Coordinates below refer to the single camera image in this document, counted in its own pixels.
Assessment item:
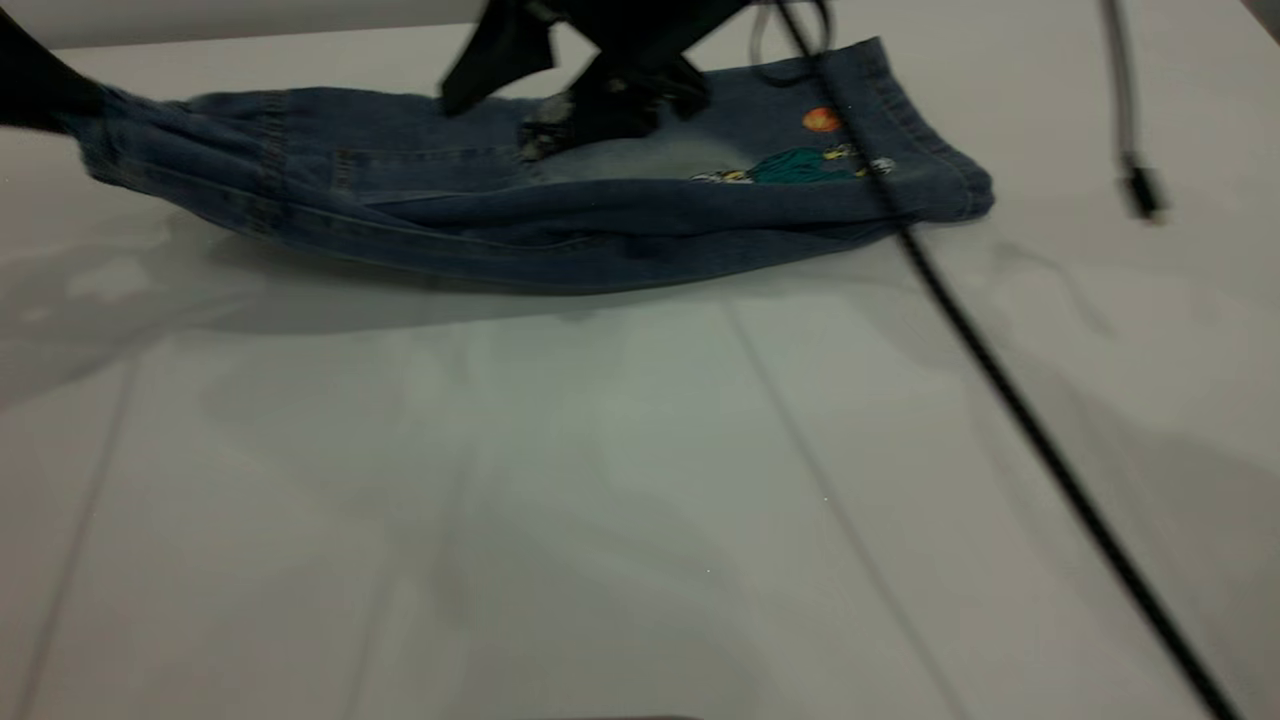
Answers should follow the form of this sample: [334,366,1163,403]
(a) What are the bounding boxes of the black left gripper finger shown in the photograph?
[0,8,108,133]

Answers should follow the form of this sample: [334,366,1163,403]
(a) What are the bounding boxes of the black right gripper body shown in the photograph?
[558,0,753,67]

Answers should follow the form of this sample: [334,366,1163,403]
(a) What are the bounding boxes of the black cable with USB plug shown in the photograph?
[1099,0,1169,224]

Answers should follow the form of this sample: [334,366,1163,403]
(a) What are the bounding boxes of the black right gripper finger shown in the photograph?
[439,0,558,117]
[518,56,713,162]

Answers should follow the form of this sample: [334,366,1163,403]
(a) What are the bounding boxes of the thick black braided cable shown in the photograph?
[775,0,1246,720]

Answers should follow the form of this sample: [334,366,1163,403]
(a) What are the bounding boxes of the blue denim pants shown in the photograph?
[60,37,996,297]

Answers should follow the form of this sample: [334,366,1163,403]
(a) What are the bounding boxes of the thin black looped cable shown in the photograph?
[749,0,834,87]

